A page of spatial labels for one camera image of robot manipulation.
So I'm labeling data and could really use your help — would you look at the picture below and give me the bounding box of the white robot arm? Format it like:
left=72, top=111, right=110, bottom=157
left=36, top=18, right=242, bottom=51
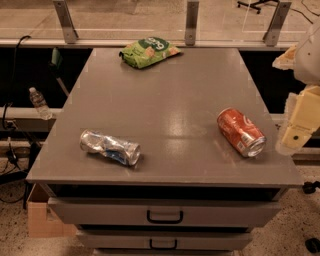
left=272, top=20, right=320, bottom=155

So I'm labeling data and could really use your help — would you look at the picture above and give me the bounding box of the red coke can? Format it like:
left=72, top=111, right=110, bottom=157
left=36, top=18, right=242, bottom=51
left=217, top=108, right=266, bottom=158

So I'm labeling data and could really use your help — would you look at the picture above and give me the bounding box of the crushed silver blue can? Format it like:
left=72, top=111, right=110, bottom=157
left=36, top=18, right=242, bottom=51
left=80, top=129, right=141, bottom=166

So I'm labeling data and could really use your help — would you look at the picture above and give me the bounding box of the black caster wheel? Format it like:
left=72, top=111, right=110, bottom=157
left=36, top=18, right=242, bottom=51
left=305, top=238, right=320, bottom=253

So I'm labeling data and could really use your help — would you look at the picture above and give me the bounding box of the black chair base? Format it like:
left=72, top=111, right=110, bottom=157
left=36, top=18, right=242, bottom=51
left=237, top=0, right=279, bottom=14

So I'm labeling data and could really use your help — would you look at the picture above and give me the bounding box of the grey drawer cabinet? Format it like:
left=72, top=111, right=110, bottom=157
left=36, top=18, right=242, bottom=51
left=28, top=48, right=302, bottom=256

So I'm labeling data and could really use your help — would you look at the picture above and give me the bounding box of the lower grey drawer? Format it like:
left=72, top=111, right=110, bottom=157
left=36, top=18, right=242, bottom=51
left=76, top=230, right=252, bottom=251

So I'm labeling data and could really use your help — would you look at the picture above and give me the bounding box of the grey drawer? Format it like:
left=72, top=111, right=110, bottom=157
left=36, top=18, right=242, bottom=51
left=76, top=230, right=252, bottom=251
left=49, top=197, right=280, bottom=228

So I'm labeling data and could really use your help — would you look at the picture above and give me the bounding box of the green chip bag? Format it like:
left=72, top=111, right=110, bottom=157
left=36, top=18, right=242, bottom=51
left=119, top=37, right=181, bottom=69

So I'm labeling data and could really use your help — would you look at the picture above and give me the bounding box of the upper grey drawer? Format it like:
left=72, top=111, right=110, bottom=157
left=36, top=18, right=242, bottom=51
left=49, top=197, right=280, bottom=228

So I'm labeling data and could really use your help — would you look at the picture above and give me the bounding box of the clear plastic water bottle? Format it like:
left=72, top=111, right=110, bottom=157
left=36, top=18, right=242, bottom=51
left=29, top=87, right=53, bottom=120

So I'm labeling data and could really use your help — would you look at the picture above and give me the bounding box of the cardboard box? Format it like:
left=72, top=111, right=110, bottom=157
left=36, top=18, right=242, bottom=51
left=27, top=184, right=76, bottom=238

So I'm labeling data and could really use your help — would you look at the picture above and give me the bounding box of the right metal railing bracket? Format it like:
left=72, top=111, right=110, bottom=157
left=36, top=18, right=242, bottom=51
left=263, top=0, right=291, bottom=47

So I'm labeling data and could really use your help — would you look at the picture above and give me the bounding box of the metal railing bracket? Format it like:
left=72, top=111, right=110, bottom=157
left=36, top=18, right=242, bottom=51
left=263, top=0, right=291, bottom=47
left=184, top=0, right=199, bottom=46
left=53, top=0, right=78, bottom=44

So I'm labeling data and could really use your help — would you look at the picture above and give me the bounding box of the middle metal railing bracket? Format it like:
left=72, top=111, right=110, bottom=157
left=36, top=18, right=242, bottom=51
left=184, top=0, right=199, bottom=46

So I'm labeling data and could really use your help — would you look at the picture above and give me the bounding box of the left metal railing bracket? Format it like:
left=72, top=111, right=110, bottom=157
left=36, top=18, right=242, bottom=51
left=53, top=0, right=78, bottom=44

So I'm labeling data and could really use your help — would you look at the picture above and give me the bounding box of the green handled tool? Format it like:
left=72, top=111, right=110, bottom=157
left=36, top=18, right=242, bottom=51
left=49, top=47, right=69, bottom=96

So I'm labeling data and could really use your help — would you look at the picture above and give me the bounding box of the black cable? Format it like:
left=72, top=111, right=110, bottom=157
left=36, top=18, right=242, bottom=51
left=0, top=34, right=32, bottom=132

